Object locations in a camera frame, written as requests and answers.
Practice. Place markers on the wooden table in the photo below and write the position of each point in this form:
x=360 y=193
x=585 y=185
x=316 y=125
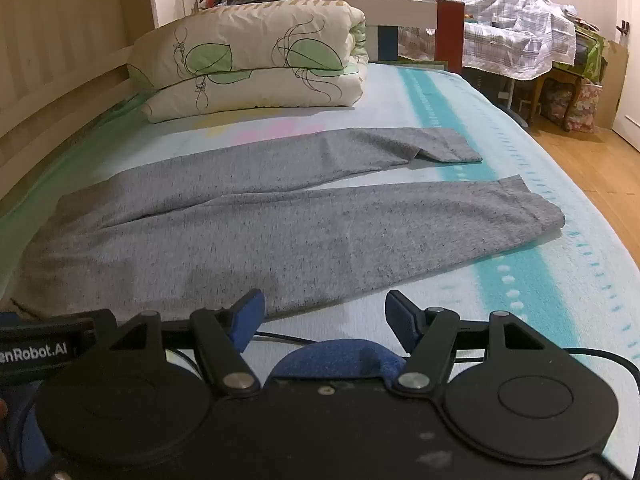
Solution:
x=542 y=90

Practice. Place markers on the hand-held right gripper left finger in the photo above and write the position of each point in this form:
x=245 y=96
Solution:
x=248 y=310

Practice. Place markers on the red post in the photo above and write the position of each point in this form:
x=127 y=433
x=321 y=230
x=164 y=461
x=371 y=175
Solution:
x=450 y=35

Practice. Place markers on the white door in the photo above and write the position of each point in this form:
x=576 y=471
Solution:
x=631 y=60

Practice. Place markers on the green patterned bag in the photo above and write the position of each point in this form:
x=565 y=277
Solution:
x=592 y=50

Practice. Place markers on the cardboard sheet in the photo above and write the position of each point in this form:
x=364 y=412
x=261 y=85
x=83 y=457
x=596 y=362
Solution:
x=614 y=85

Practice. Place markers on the grey pants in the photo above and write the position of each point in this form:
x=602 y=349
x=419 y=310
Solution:
x=210 y=225

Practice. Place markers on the white floral pillow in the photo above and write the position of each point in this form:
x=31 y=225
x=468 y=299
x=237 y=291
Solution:
x=250 y=60

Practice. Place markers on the floral bag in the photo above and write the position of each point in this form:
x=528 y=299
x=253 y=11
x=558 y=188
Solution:
x=575 y=105

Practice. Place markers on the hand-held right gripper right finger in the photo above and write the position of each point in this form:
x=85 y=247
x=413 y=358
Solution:
x=400 y=317

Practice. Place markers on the wooden bed rail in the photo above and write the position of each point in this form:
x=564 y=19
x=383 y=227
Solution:
x=55 y=85

